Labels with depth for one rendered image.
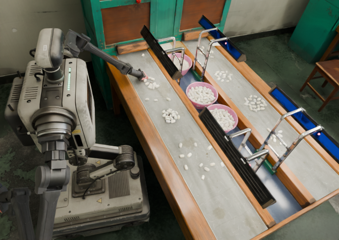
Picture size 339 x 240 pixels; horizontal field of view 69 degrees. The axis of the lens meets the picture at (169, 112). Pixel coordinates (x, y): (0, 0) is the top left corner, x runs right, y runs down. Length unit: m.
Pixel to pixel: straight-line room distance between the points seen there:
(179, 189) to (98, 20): 1.45
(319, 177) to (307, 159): 0.14
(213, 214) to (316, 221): 1.35
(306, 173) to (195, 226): 0.86
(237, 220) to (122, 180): 0.84
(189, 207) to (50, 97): 0.96
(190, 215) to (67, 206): 0.85
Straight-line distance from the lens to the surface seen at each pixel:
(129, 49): 2.37
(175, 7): 2.43
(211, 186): 1.64
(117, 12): 2.24
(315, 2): 4.28
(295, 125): 2.14
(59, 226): 1.99
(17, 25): 3.16
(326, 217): 2.81
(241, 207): 1.64
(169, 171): 1.61
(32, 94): 1.13
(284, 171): 1.84
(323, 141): 1.69
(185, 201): 1.54
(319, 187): 1.94
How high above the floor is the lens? 2.19
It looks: 49 degrees down
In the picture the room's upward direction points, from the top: 7 degrees clockwise
